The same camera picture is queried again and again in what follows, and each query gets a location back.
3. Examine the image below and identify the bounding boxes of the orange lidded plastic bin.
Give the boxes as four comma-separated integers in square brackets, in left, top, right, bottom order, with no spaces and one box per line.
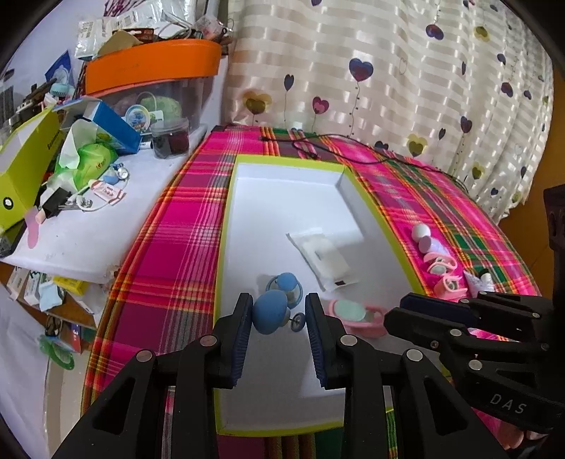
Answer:
[85,39,222,95]

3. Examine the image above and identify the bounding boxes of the clear jar dark contents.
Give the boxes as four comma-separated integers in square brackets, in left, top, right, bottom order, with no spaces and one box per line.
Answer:
[151,118,190,160]

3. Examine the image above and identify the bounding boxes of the tangle of cords and keychains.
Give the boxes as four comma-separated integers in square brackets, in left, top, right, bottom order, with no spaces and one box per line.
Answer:
[159,13,234,47]

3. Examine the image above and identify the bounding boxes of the white plastic packet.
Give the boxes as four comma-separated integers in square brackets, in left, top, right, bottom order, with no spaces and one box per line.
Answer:
[106,0,177,34]

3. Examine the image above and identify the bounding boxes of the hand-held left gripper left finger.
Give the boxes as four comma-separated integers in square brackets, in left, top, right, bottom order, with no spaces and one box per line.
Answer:
[50,291,254,459]

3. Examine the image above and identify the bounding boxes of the black binder clip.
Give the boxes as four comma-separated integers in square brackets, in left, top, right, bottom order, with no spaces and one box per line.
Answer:
[37,187,73,219]

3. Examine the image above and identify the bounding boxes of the pink white small packet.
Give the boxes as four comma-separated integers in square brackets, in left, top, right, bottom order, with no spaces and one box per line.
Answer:
[90,180,126,206]

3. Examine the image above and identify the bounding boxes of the white green plastic bag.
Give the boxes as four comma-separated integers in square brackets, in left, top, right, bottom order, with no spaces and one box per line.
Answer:
[53,119,111,171]

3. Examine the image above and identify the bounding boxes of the green plastic ring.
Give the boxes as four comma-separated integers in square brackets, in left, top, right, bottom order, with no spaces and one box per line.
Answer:
[37,338,76,369]

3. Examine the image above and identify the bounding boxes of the brown wooden panel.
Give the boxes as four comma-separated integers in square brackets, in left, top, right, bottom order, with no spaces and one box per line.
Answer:
[496,174,565,287]

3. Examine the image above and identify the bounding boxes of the blue cardboard box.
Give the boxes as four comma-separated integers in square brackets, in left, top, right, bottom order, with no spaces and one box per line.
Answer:
[53,98,143,155]

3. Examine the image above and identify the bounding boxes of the teal hair brush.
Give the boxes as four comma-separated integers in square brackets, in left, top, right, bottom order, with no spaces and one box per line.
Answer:
[48,79,77,99]

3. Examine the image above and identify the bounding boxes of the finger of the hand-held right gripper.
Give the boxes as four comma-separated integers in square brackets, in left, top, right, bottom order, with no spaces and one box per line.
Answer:
[399,290,553,341]
[383,306,501,377]

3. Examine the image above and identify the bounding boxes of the white earphones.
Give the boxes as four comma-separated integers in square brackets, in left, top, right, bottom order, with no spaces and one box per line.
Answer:
[66,194,111,213]

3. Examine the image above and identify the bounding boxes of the blue sponge holder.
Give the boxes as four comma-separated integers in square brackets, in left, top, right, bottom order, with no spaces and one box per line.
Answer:
[264,272,304,309]

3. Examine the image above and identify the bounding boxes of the pink sponge holder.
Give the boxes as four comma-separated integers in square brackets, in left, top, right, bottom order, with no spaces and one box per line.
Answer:
[327,299,385,338]
[435,274,469,302]
[424,252,457,275]

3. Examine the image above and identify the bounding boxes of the green tissue packet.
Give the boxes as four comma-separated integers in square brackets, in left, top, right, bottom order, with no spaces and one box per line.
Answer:
[73,142,119,188]

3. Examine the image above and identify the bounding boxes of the small lilac tube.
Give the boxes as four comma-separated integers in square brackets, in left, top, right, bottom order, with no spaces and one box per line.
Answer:
[463,269,496,294]

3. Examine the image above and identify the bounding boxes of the printed foil packet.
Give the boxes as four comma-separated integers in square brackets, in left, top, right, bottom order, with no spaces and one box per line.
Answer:
[74,20,111,60]

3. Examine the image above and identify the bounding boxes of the thin black cable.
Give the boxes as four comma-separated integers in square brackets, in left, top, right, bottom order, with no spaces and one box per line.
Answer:
[260,132,469,191]

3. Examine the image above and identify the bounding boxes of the lime green cardboard box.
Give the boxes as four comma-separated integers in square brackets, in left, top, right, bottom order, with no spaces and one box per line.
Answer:
[0,106,63,230]

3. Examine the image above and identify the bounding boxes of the blue wall card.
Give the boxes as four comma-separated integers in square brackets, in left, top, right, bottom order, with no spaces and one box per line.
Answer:
[45,50,74,87]

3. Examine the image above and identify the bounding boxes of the blue makeup sponge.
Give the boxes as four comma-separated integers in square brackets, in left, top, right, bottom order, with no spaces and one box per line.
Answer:
[251,290,290,340]

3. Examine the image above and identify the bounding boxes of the white side table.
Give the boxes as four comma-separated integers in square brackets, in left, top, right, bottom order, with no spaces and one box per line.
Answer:
[0,124,208,283]

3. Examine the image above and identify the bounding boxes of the tan cardboard piece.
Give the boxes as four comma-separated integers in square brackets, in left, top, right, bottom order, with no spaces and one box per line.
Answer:
[97,30,142,56]

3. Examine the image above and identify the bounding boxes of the cream heart print curtain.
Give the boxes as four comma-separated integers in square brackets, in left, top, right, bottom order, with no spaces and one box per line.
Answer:
[221,0,557,221]

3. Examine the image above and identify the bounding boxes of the pink plaid tablecloth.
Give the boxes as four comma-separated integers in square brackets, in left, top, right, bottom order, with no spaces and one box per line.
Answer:
[82,125,541,459]

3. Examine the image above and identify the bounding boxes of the yellow small box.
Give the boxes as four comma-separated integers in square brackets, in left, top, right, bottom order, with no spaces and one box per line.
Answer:
[50,276,89,296]

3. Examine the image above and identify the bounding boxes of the white box lid green rim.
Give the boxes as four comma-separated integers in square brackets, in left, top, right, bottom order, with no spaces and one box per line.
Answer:
[214,154,427,437]

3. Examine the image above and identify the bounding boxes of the round blue white tin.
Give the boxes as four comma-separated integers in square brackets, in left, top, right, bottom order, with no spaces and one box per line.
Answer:
[125,105,151,131]

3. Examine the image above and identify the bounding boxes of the clear storage bin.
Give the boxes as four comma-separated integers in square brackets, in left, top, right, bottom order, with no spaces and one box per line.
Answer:
[101,73,221,142]

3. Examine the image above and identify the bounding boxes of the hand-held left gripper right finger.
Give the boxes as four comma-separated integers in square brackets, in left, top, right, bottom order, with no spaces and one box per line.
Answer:
[304,292,508,459]

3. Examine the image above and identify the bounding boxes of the white sachet packet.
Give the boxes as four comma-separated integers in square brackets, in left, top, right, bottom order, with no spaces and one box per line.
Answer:
[286,227,359,293]

